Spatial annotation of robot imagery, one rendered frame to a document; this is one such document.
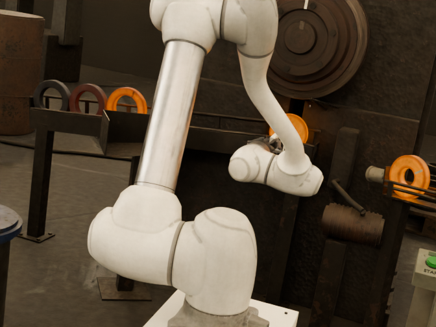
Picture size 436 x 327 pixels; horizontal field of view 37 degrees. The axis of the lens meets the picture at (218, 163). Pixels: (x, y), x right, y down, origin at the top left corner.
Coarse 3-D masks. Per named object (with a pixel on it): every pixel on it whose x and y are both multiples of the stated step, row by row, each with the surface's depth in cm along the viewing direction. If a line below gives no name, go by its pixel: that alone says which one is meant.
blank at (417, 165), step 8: (400, 160) 231; (408, 160) 228; (416, 160) 225; (392, 168) 234; (400, 168) 231; (408, 168) 231; (416, 168) 225; (424, 168) 223; (392, 176) 234; (400, 176) 232; (416, 176) 225; (424, 176) 223; (416, 184) 225; (424, 184) 223; (400, 192) 231; (416, 192) 225; (424, 192) 226
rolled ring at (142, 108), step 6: (120, 90) 279; (126, 90) 278; (132, 90) 277; (114, 96) 280; (120, 96) 281; (132, 96) 277; (138, 96) 276; (108, 102) 282; (114, 102) 281; (138, 102) 277; (144, 102) 277; (108, 108) 282; (114, 108) 283; (138, 108) 277; (144, 108) 277
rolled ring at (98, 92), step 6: (84, 84) 283; (90, 84) 282; (78, 90) 285; (84, 90) 284; (90, 90) 283; (96, 90) 282; (102, 90) 283; (72, 96) 286; (78, 96) 287; (96, 96) 282; (102, 96) 281; (72, 102) 287; (78, 102) 289; (102, 102) 281; (72, 108) 288; (78, 108) 289; (102, 108) 282; (96, 114) 284; (102, 114) 283
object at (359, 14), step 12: (348, 0) 239; (360, 12) 239; (360, 24) 239; (360, 36) 240; (360, 48) 241; (360, 60) 242; (348, 72) 244; (276, 84) 254; (336, 84) 246; (288, 96) 253; (300, 96) 251; (312, 96) 250
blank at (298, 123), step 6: (288, 114) 256; (294, 114) 258; (294, 120) 256; (300, 120) 255; (294, 126) 256; (300, 126) 255; (306, 126) 257; (270, 132) 260; (300, 132) 256; (306, 132) 255; (300, 138) 256; (306, 138) 256
